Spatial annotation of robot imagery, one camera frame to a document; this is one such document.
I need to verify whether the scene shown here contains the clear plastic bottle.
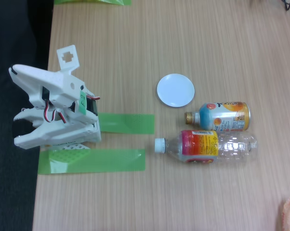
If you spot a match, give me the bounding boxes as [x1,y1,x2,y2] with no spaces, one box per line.
[154,129,258,164]

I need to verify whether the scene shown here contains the small white plate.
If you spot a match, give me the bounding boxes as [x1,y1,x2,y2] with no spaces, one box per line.
[156,73,196,108]

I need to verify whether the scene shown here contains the orange blue aluminium bottle can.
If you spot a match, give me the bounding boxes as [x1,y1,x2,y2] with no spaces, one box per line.
[185,101,251,132]

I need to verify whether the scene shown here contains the short green tape strip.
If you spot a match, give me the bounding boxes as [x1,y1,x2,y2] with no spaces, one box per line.
[98,112,155,135]

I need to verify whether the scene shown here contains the long green tape strip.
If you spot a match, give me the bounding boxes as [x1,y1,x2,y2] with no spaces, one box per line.
[38,148,146,175]

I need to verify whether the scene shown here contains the green plastic bag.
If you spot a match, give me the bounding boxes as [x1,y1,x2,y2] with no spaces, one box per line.
[53,0,132,7]

